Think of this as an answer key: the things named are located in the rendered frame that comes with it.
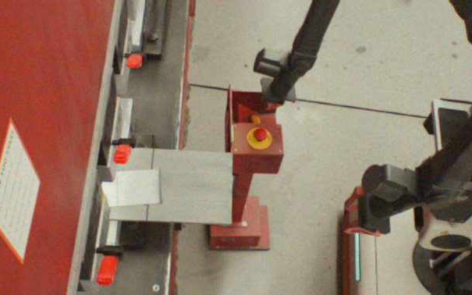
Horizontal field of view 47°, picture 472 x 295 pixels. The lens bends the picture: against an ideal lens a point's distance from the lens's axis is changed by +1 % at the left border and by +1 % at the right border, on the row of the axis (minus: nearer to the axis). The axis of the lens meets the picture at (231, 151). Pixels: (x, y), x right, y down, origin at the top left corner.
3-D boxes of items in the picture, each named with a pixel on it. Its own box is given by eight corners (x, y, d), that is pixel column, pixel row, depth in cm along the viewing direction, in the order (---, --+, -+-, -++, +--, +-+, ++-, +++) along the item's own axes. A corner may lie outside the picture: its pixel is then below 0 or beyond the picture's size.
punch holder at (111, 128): (114, 186, 101) (104, 140, 86) (67, 185, 100) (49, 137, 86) (122, 119, 108) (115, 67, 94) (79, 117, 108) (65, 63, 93)
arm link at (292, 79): (306, 75, 142) (306, 58, 145) (281, 68, 140) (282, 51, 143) (294, 90, 147) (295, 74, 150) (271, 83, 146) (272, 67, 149)
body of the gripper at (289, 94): (259, 79, 153) (268, 64, 147) (292, 86, 156) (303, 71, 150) (260, 99, 150) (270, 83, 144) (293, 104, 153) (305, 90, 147)
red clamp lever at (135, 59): (140, 60, 98) (146, 51, 107) (118, 58, 98) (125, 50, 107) (140, 69, 98) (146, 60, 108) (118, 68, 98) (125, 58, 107)
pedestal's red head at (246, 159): (278, 174, 164) (288, 143, 149) (225, 173, 163) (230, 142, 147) (274, 119, 174) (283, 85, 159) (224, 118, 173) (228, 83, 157)
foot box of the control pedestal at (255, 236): (269, 250, 221) (274, 239, 211) (208, 250, 219) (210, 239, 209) (267, 205, 231) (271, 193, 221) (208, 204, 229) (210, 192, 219)
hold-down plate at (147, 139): (143, 249, 126) (143, 244, 124) (119, 248, 126) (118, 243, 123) (154, 140, 141) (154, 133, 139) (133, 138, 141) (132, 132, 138)
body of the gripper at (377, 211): (360, 226, 112) (388, 216, 106) (360, 183, 117) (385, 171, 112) (384, 236, 115) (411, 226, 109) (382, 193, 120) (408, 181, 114)
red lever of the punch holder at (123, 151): (129, 155, 88) (136, 137, 97) (103, 154, 87) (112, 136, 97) (129, 166, 88) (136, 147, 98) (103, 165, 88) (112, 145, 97)
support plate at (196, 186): (231, 225, 119) (232, 224, 118) (109, 220, 117) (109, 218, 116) (232, 154, 128) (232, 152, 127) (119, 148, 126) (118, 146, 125)
